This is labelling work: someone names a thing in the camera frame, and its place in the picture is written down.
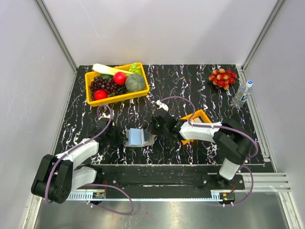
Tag stack of credit cards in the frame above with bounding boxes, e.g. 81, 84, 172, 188
191, 115, 204, 123

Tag small yellow card bin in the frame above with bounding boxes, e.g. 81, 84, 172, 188
181, 109, 211, 145

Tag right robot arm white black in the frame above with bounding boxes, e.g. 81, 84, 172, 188
148, 108, 257, 189

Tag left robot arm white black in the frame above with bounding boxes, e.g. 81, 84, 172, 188
31, 118, 127, 204

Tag red apple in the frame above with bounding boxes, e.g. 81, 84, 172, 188
93, 89, 108, 100

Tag dark grape bunch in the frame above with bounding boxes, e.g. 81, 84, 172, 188
115, 85, 128, 96

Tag green melon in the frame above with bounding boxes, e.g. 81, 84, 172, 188
125, 73, 145, 92

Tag purple grape bunch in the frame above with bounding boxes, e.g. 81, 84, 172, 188
89, 76, 118, 95

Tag red pomegranate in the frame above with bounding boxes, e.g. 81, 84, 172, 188
113, 72, 127, 85

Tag green avocado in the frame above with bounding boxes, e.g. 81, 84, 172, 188
100, 74, 113, 80

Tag green lettuce leaf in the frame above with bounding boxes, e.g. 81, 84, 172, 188
129, 62, 142, 75

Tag large yellow fruit bin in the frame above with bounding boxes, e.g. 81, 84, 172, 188
84, 62, 150, 107

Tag white green leek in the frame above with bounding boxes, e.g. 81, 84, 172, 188
92, 63, 132, 75

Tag red lychee bunch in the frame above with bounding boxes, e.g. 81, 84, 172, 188
208, 68, 237, 90

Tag clear water bottle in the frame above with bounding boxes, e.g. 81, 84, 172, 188
231, 80, 253, 109

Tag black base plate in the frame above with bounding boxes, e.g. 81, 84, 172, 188
87, 165, 245, 201

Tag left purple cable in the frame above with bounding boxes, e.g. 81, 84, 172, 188
44, 104, 135, 215

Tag purple cable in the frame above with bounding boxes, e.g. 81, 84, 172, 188
159, 96, 259, 206
44, 104, 135, 215

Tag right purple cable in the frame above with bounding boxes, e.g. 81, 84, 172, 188
159, 96, 259, 206

